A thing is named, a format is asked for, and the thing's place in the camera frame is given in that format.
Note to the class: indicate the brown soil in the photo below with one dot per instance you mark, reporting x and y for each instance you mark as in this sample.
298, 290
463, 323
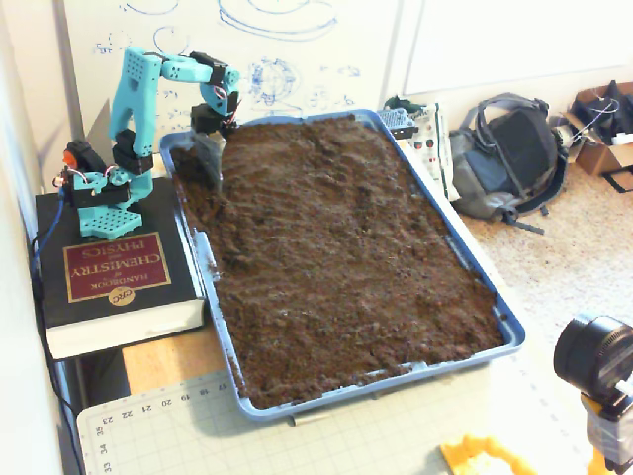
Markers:
346, 247

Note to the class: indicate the small metal bar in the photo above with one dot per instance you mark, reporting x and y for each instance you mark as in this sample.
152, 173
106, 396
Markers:
309, 419

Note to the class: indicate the foil wrapped gripper finger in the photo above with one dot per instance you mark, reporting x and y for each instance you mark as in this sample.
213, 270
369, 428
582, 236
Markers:
212, 161

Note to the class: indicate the grey backpack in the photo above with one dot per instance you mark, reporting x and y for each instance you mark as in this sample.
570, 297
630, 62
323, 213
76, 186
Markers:
514, 143

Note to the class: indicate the yellow taped camera stand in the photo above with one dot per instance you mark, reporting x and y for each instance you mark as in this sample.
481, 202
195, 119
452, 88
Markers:
608, 435

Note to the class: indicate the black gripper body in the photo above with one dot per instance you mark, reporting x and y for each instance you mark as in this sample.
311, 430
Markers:
206, 120

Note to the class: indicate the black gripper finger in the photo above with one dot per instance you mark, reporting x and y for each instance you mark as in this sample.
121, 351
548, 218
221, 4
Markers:
230, 132

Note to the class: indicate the blank whiteboard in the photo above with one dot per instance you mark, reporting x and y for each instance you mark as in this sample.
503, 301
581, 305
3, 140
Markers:
519, 39

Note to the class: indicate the brown cardboard box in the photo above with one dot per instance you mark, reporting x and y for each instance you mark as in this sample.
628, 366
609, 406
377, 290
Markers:
601, 156

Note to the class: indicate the whiteboard with blue drawings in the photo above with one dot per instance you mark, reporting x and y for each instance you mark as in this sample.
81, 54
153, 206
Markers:
297, 49

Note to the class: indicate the white electronics board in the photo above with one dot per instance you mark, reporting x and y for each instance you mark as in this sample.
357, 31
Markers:
435, 148

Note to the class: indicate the black fabric bundle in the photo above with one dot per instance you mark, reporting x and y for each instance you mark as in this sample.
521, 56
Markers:
605, 111

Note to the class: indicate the dark green cloth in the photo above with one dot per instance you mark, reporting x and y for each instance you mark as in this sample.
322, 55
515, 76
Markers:
398, 103

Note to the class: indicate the yellow plastic object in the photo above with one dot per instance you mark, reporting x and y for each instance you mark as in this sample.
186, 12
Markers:
465, 452

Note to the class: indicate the pale green cutting mat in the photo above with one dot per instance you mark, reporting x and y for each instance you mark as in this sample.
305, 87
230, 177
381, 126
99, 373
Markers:
297, 445

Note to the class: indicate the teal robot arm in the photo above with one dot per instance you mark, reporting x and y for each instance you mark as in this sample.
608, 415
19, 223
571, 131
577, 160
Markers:
133, 109

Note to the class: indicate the black round camera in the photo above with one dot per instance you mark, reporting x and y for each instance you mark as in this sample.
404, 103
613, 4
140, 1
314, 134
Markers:
593, 351

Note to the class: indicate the blue plastic tray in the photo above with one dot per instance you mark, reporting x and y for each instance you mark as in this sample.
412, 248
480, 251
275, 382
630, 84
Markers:
514, 340

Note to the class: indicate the black chemistry physics handbook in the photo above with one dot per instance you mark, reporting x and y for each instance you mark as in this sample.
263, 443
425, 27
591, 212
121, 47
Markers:
118, 267

